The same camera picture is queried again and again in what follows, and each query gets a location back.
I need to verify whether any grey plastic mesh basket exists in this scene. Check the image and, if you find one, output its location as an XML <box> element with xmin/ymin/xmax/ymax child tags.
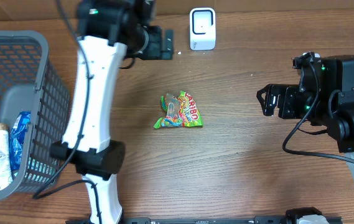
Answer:
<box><xmin>0</xmin><ymin>30</ymin><xmax>70</xmax><ymax>200</ymax></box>

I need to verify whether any blue snack packet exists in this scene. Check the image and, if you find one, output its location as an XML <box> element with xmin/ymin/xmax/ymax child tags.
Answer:
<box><xmin>9</xmin><ymin>111</ymin><xmax>31</xmax><ymax>171</ymax></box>

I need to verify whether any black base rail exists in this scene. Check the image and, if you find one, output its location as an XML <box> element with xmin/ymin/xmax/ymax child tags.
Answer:
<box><xmin>65</xmin><ymin>216</ymin><xmax>343</xmax><ymax>224</ymax></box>

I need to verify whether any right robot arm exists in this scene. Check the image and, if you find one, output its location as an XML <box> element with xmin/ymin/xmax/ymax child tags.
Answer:
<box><xmin>256</xmin><ymin>52</ymin><xmax>354</xmax><ymax>179</ymax></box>

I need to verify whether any green Haribo gummy bag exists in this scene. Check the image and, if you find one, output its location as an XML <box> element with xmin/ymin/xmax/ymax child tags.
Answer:
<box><xmin>154</xmin><ymin>91</ymin><xmax>203</xmax><ymax>129</ymax></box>

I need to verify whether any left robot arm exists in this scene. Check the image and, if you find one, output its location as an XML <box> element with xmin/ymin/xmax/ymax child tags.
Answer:
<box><xmin>50</xmin><ymin>1</ymin><xmax>173</xmax><ymax>223</ymax></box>

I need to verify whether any white barcode scanner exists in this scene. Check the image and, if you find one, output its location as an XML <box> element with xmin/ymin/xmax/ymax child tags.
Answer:
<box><xmin>189</xmin><ymin>7</ymin><xmax>217</xmax><ymax>51</ymax></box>

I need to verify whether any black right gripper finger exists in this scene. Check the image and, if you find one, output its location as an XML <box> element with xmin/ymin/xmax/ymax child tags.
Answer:
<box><xmin>256</xmin><ymin>84</ymin><xmax>273</xmax><ymax>100</ymax></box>
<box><xmin>259</xmin><ymin>94</ymin><xmax>276</xmax><ymax>116</ymax></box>

